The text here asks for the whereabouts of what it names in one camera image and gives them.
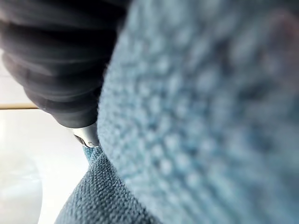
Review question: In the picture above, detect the blue woven cushion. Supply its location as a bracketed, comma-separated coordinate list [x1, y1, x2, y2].
[53, 0, 299, 224]

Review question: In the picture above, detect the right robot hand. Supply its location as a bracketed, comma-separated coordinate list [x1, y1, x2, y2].
[0, 0, 134, 148]

